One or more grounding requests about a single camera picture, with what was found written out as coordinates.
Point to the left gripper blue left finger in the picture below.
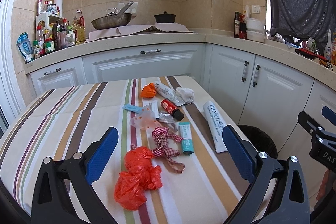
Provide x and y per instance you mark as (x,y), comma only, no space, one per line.
(51,201)

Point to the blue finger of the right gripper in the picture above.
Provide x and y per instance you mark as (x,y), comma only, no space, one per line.
(328,113)
(313,127)

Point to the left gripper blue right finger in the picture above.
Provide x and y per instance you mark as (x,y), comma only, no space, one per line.
(289,202)

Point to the blue sachet packet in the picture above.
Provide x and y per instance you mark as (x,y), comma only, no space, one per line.
(132,108)

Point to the white tissue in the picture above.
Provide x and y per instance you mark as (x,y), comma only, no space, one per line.
(186,94)

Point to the red bottle black cap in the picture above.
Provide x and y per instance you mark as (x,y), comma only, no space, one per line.
(172,109)

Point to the white spray bottle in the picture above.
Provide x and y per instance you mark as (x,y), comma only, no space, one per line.
(328,48)

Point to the red tool on counter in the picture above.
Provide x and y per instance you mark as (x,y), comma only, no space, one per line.
(309,55)

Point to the red plastic bag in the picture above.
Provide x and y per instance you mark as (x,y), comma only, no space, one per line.
(140,176)

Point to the large white tube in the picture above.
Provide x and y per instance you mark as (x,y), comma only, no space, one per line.
(216,125)

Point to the clear pink dotted wrapper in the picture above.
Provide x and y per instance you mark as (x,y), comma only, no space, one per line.
(145,120)

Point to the stacked white containers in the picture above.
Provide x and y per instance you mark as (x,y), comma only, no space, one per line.
(255,30)

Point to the striped tablecloth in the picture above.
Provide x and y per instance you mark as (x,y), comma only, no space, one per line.
(63,121)

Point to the red white checkered ribbon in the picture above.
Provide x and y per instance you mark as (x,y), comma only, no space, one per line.
(166,146)

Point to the teal tube box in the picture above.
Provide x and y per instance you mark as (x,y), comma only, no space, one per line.
(186,135)

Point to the silver foil wrapper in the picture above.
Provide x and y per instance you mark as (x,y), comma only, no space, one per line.
(167,119)

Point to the white flat packet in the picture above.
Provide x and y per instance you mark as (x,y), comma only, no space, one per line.
(152,104)

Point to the dark glass oil bottle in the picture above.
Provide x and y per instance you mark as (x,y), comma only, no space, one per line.
(236,25)

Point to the orange crumpled wrapper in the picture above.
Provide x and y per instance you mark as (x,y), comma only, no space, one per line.
(148,91)

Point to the white printed sachet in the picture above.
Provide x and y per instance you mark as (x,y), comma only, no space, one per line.
(168,93)

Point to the blue white snack bag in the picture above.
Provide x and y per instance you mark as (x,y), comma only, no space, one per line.
(25,47)

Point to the yellow cooking oil bottle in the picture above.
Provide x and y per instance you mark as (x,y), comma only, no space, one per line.
(78,26)

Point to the white spice rack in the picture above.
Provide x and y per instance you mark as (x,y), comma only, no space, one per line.
(46,20)

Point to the black casserole pot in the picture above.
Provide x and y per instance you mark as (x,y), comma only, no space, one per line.
(165,17)

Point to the white paper towel roll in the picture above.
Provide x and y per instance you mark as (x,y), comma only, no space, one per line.
(59,7)

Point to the cabinet door handle right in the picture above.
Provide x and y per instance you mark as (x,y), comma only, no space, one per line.
(256,75)

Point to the cabinet door handle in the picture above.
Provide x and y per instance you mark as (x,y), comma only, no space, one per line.
(245,71)
(256,75)

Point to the cabinet door handle left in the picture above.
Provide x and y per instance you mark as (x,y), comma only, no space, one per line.
(245,71)

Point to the left drawer handle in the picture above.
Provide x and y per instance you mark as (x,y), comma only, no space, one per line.
(52,71)

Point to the drawer handle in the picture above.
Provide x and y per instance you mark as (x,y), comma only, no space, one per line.
(150,51)
(52,71)

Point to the centre drawer handle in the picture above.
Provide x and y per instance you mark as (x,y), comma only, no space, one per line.
(150,51)

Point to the steel wok with handle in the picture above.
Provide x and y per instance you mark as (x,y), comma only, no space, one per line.
(113,18)

